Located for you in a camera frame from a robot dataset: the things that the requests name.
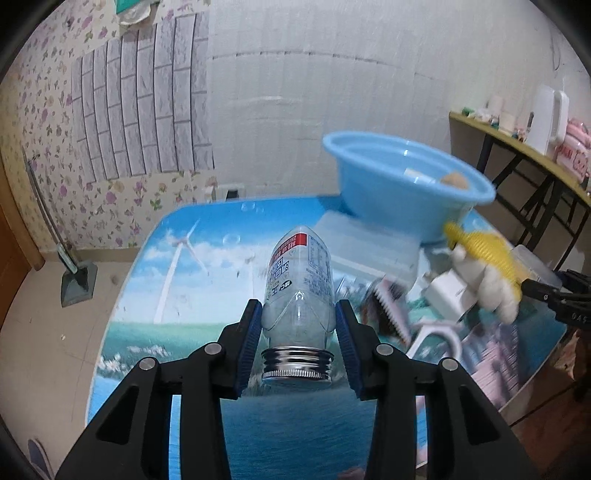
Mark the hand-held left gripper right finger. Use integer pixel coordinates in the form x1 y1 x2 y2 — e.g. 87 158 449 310
335 299 541 480

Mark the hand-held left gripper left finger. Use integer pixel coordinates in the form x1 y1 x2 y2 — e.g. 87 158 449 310
55 299 264 480

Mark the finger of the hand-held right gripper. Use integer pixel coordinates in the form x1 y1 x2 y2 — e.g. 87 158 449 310
522 278 572 308
556 270 591 293

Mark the clear toothpick box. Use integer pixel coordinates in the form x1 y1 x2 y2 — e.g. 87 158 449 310
508 244 565 288

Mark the pink white comb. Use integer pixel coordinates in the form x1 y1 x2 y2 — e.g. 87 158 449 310
362 279 413 345

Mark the yellow mesh plush toy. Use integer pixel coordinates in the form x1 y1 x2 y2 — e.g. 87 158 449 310
443 222 525 325

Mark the clear bottle with metal neck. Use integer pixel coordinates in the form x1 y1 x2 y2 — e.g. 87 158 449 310
261 226 335 382

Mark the white rectangular charger box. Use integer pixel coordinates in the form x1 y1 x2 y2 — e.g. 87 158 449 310
422 270 476 319

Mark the frosted plastic box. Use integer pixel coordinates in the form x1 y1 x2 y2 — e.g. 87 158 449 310
314 212 421 294

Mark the blue plastic basin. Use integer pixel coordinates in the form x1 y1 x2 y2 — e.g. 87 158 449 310
322 130 497 245

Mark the pink printed bag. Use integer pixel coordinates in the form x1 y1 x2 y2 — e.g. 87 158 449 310
556 117 591 179

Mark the yellow side table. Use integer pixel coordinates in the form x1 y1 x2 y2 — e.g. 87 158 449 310
449 111 591 288

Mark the white electric kettle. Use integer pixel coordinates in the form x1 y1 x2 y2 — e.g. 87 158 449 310
526 85 571 158

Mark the blue slipper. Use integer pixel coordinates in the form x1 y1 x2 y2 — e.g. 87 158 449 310
28 438 53 480

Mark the wooden door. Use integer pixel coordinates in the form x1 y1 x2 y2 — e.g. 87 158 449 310
0 171 45 274

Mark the grey dustpan with long handle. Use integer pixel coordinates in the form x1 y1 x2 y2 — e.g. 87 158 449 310
22 148 99 308

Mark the teal wall hanging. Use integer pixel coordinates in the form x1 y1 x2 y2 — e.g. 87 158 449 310
115 0 154 25

